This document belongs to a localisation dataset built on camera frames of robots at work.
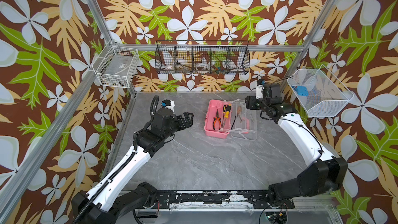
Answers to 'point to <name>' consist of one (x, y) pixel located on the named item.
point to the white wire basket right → (328, 95)
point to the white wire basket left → (116, 66)
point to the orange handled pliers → (215, 119)
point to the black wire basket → (202, 57)
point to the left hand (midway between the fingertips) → (186, 115)
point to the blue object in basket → (302, 90)
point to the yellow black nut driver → (228, 107)
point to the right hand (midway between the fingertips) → (250, 98)
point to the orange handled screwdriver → (239, 112)
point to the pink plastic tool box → (223, 118)
